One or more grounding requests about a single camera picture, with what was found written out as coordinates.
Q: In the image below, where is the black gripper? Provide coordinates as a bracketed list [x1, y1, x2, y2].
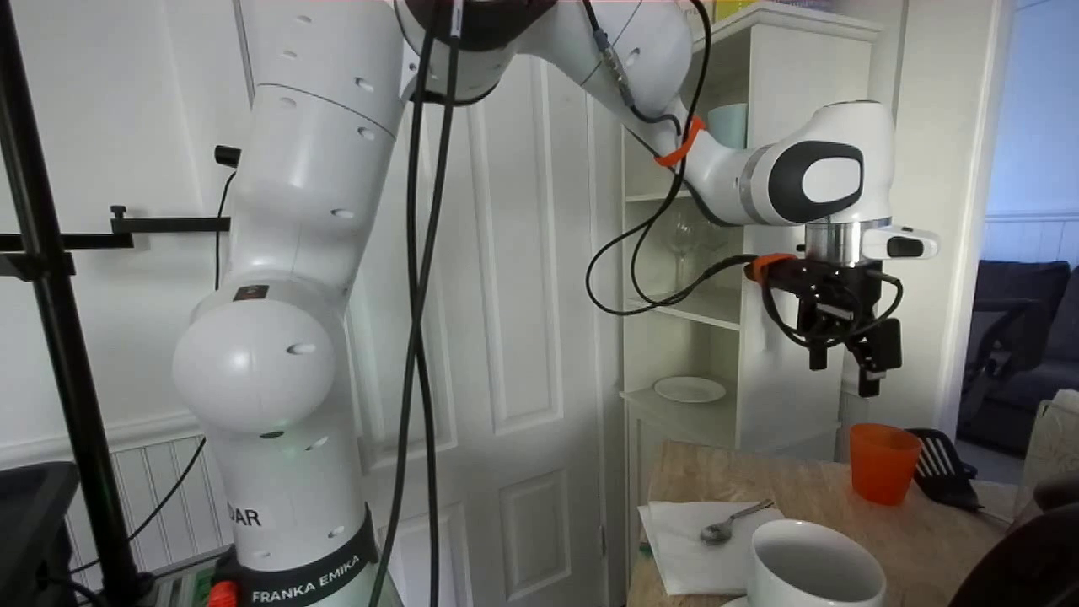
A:
[774, 256, 906, 400]

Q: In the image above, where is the orange plastic cup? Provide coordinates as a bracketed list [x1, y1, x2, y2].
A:
[848, 423, 924, 509]

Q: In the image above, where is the white coffee cup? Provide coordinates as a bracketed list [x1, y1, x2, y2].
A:
[741, 516, 893, 607]

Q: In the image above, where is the light blue cup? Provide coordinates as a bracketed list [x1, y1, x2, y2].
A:
[706, 102, 752, 152]

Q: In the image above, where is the white wooden shelf cabinet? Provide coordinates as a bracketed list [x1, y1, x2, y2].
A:
[615, 0, 903, 543]

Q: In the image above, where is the black spatula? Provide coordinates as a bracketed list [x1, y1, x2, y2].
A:
[903, 425, 984, 516]

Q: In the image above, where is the white plate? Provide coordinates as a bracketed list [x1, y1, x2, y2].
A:
[647, 375, 732, 408]

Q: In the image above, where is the dark blue sofa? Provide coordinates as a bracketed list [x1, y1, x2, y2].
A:
[957, 256, 1079, 460]

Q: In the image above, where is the clear wine glass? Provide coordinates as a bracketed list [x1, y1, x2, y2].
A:
[661, 220, 700, 298]

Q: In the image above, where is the metal teaspoon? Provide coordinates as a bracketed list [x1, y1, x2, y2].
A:
[696, 496, 778, 550]

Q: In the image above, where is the beige speckled box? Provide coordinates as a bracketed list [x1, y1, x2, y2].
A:
[1012, 384, 1079, 499]

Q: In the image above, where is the white napkin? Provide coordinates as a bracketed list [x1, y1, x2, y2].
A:
[633, 496, 792, 600]

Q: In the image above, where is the white panel door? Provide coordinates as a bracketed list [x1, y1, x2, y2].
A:
[342, 49, 625, 607]

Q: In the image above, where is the black tripod stand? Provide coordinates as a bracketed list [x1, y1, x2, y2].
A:
[0, 0, 237, 607]

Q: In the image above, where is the orange wrist cable connector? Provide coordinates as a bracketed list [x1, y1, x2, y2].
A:
[748, 253, 796, 283]

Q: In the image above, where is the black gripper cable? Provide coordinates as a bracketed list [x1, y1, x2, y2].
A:
[579, 0, 792, 320]

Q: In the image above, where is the orange forearm cable strap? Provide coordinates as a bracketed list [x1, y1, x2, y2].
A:
[653, 111, 713, 171]

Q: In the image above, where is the black hanging cable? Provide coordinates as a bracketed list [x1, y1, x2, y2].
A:
[367, 0, 467, 607]

